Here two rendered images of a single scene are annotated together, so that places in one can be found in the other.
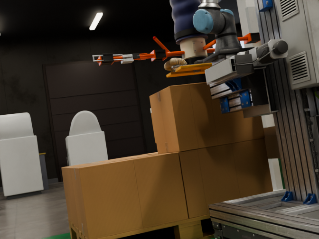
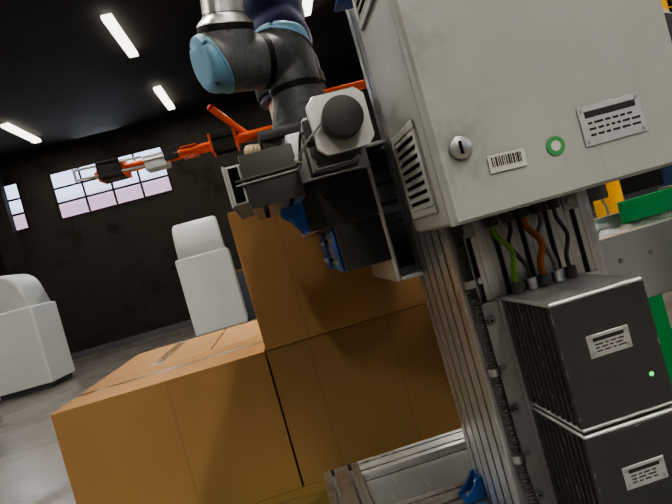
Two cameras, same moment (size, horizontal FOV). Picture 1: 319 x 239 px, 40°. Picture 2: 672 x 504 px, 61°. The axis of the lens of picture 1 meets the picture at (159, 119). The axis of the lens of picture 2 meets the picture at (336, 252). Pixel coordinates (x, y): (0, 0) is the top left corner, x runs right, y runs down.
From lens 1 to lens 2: 131 cm
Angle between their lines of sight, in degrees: 13
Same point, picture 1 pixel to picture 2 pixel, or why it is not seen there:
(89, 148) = not seen: hidden behind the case
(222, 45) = (281, 114)
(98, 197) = (99, 468)
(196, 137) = (302, 315)
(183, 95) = (261, 227)
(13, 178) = (203, 310)
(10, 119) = (189, 228)
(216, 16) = (236, 47)
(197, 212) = (320, 471)
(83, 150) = not seen: hidden behind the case
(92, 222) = not seen: outside the picture
